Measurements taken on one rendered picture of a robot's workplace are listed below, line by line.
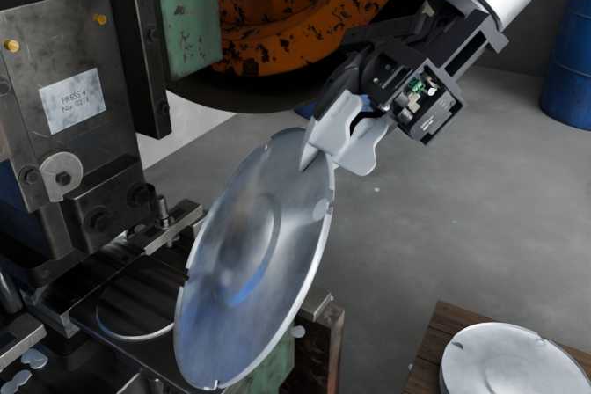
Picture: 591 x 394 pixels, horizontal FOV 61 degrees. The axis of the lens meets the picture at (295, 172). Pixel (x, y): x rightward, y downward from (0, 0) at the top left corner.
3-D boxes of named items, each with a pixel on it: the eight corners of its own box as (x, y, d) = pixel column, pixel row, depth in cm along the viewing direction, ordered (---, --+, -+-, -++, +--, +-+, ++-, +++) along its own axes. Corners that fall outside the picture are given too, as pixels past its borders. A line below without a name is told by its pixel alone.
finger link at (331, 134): (297, 180, 45) (370, 105, 43) (276, 149, 49) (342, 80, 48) (319, 196, 46) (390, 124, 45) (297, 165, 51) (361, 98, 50)
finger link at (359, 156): (324, 200, 47) (391, 125, 45) (302, 169, 52) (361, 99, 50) (345, 213, 49) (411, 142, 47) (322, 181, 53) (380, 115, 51)
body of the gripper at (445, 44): (375, 109, 41) (481, -6, 39) (333, 73, 48) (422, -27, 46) (423, 154, 46) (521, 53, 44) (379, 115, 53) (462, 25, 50)
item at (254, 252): (316, 375, 36) (307, 373, 36) (155, 399, 56) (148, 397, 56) (347, 84, 52) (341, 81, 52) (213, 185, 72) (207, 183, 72)
